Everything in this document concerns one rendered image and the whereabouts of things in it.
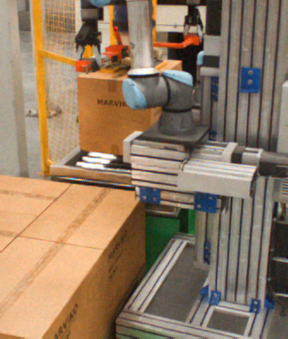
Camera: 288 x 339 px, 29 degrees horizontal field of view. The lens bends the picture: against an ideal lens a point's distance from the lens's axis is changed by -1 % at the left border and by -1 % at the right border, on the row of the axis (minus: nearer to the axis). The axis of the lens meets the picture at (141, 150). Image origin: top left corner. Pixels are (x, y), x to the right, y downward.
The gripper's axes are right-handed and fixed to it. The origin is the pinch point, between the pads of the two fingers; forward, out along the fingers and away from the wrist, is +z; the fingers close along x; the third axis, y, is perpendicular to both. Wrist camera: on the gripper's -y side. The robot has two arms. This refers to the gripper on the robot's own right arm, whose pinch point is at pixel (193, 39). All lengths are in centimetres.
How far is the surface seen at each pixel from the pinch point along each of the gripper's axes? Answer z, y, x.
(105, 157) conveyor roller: 68, 28, -45
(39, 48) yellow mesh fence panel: 20, -53, -130
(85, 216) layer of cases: 67, 106, -23
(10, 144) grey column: 78, 0, -128
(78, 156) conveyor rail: 64, 40, -57
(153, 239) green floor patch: 122, 21, -17
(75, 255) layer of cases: 67, 139, -13
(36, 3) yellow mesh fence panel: -13, -53, -130
